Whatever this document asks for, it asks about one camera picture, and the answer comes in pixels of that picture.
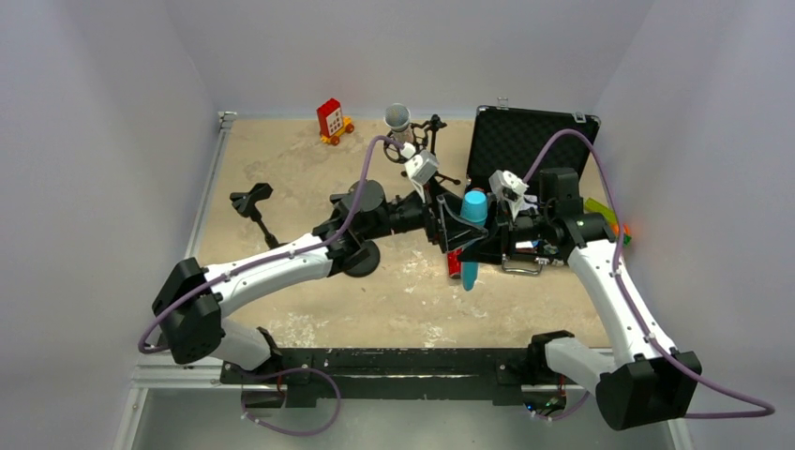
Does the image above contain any blue toy microphone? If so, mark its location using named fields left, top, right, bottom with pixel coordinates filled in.
left=459, top=189, right=489, bottom=293

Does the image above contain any rhinestone silver microphone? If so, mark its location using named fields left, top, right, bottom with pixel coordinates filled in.
left=383, top=103, right=413, bottom=144

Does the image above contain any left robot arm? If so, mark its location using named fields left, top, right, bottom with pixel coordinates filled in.
left=152, top=180, right=488, bottom=370

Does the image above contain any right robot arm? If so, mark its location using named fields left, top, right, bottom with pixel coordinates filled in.
left=438, top=168, right=702, bottom=430

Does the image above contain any red glitter microphone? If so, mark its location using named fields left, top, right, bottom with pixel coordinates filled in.
left=446, top=248, right=461, bottom=279

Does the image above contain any green orange toy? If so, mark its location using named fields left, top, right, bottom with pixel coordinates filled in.
left=584, top=198, right=632, bottom=247

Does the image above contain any black poker chip case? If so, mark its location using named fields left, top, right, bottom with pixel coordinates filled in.
left=461, top=106, right=616, bottom=283

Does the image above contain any red toy block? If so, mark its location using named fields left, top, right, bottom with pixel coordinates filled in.
left=316, top=97, right=355, bottom=146

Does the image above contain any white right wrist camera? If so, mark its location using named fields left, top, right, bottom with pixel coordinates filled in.
left=488, top=170, right=528, bottom=221

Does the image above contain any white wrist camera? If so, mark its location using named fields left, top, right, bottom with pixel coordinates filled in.
left=403, top=149, right=439, bottom=203
left=488, top=170, right=528, bottom=221

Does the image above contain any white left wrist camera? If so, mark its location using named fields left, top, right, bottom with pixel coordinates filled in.
left=403, top=149, right=439, bottom=203

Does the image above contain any black tripod shock mount stand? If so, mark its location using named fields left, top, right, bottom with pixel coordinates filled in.
left=382, top=114, right=447, bottom=164

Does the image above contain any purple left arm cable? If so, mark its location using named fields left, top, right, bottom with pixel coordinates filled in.
left=136, top=134, right=408, bottom=355

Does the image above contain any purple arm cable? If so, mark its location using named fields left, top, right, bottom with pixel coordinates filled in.
left=522, top=128, right=776, bottom=420
left=136, top=134, right=408, bottom=355

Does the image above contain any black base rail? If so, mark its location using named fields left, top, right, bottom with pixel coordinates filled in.
left=219, top=343, right=573, bottom=408

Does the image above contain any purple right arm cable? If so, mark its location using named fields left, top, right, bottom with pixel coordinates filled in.
left=522, top=128, right=776, bottom=420

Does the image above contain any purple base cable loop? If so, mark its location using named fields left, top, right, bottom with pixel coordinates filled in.
left=240, top=367, right=343, bottom=438

